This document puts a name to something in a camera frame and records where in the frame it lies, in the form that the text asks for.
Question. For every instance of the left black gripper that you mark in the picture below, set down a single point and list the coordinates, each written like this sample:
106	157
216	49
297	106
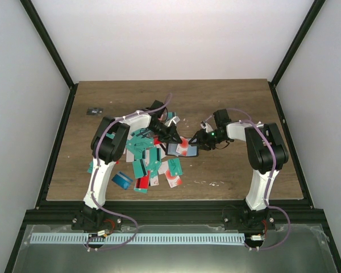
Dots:
171	132

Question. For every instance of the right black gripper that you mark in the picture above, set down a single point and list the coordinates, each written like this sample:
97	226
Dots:
202	141

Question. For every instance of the black card holder wallet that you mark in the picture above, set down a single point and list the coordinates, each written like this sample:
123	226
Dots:
171	150

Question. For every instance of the white red circle card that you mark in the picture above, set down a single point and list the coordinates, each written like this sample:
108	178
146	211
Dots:
183	147
173	181

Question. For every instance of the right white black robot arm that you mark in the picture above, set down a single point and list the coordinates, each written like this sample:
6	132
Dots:
266	150

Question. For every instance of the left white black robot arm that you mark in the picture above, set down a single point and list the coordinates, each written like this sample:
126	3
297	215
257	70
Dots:
110	141

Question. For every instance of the teal VIP card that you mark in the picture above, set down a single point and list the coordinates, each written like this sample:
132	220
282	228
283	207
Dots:
175	167

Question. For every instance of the teal card centre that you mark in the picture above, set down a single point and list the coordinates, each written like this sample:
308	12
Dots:
138	145

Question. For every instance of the blue card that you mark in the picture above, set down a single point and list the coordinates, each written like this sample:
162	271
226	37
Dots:
122	180

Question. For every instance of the small black tag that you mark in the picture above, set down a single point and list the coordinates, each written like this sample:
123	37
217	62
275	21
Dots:
94	111

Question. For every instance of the light blue slotted strip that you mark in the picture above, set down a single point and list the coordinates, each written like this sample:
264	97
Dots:
141	239

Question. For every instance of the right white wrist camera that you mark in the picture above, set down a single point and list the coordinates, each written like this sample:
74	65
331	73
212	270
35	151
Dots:
206	127

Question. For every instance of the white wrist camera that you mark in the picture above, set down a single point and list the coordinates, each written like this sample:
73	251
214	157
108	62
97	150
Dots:
173	121
206	127

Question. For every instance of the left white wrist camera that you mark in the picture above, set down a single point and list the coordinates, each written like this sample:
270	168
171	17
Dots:
173	121

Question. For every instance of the black front rail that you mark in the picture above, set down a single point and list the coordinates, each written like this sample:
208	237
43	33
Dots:
170	212

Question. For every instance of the right black frame post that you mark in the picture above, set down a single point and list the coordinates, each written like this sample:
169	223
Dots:
304	28

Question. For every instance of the black frame post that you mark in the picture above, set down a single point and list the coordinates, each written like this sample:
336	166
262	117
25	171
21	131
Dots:
304	28
47	41

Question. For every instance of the left black frame post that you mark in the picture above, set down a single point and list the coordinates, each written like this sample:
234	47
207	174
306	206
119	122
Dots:
47	41

